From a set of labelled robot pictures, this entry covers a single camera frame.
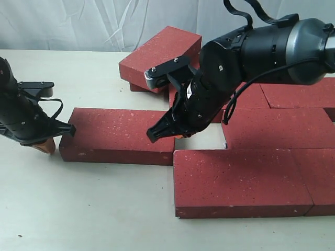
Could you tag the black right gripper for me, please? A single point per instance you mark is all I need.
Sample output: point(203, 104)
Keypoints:
point(220, 73)

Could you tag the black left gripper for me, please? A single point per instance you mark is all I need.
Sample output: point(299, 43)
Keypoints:
point(24, 121)

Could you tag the red brick lifted front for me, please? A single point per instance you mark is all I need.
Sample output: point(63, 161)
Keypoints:
point(115, 136)

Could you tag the red brick pushed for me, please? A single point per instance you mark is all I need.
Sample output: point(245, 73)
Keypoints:
point(252, 98)

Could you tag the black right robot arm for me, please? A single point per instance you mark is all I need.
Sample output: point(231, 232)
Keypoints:
point(290, 51)

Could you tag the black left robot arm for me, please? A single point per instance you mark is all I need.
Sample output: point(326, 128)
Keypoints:
point(8, 81)

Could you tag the red brick front large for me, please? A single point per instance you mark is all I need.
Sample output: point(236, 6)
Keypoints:
point(238, 184)

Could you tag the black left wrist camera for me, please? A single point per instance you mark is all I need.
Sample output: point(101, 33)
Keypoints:
point(36, 89)

